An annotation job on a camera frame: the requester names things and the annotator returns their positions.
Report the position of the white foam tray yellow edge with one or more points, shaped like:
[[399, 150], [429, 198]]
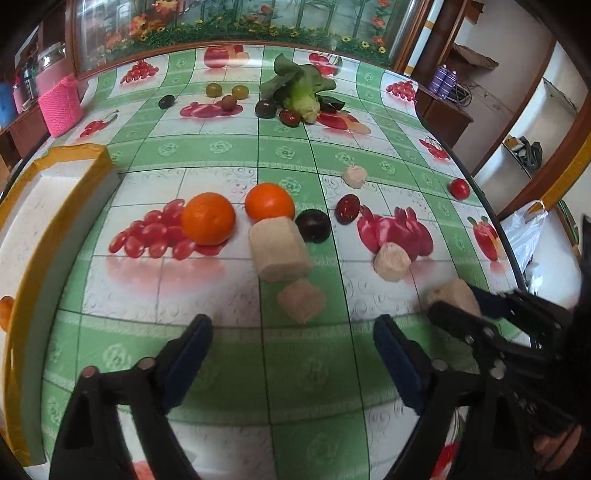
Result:
[[46, 221]]

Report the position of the black bag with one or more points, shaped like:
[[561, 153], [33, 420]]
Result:
[[528, 151]]

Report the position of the small brown fruit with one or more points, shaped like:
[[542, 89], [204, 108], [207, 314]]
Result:
[[229, 103]]

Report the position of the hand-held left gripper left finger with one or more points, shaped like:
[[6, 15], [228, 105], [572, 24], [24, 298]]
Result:
[[189, 360]]

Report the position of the blue thermos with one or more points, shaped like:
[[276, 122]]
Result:
[[5, 104]]

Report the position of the fish tank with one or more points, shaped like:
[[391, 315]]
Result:
[[231, 23]]

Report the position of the dark red date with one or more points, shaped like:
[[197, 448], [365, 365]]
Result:
[[347, 208]]

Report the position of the dark purple plum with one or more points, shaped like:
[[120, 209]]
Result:
[[313, 225], [265, 109]]

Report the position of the wooden side shelf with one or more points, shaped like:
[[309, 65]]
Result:
[[443, 113]]

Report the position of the red cherry tomato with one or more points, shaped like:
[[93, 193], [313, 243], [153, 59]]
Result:
[[459, 189]]

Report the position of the tiny beige block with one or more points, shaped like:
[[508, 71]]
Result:
[[354, 177]]

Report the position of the pink knitted jar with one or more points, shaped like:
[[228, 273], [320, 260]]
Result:
[[60, 106]]

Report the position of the cardboard box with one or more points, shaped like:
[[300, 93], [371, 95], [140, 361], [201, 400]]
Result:
[[473, 56]]

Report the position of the small green fruit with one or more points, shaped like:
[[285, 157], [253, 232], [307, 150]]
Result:
[[240, 92], [213, 89]]

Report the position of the black thermos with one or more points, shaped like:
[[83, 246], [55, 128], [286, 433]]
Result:
[[28, 76]]

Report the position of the large beige cylinder block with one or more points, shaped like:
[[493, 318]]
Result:
[[279, 251]]

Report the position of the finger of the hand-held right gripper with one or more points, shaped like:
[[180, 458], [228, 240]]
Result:
[[457, 318], [494, 304]]

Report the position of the dark red plum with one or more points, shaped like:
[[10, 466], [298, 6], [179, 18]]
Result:
[[290, 118]]

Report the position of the green leafy vegetable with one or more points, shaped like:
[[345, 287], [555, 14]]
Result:
[[300, 94]]

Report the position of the person's right hand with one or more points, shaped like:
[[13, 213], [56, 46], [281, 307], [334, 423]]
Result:
[[551, 445]]

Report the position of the orange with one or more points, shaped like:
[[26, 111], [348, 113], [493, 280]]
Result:
[[4, 314], [207, 218], [270, 202]]

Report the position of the small dark fruit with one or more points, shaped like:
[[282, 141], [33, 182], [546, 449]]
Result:
[[166, 101]]

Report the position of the medium beige round block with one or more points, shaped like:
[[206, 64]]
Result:
[[391, 261]]

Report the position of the green checked fruit-print tablecloth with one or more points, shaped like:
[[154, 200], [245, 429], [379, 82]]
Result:
[[286, 152]]

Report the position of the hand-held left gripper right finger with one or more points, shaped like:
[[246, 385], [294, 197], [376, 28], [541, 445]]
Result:
[[401, 369]]

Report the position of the small beige cube block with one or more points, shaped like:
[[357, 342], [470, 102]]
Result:
[[302, 300]]

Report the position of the clear plastic bag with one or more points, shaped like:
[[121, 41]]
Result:
[[521, 235]]

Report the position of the wooden cabinet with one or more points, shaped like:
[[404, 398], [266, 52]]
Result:
[[23, 134]]

